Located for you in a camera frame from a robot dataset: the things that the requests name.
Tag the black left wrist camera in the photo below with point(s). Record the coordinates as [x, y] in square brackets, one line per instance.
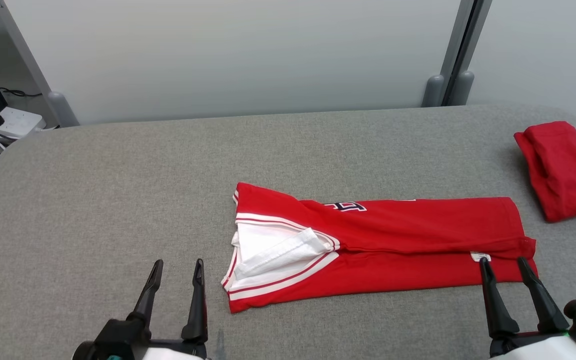
[118, 337]

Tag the red shorts white trim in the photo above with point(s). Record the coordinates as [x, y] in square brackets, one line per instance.
[568, 175]

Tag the grey partition post with foot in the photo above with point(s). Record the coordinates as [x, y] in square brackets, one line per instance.
[28, 60]
[463, 90]
[433, 92]

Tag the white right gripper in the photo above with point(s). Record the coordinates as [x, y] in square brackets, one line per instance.
[538, 349]

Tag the red jersey white sleeves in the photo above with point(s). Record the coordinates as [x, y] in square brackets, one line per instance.
[408, 230]

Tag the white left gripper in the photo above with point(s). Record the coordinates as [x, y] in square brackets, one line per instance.
[178, 351]

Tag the white power strip with sockets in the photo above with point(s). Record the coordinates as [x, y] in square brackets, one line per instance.
[18, 121]

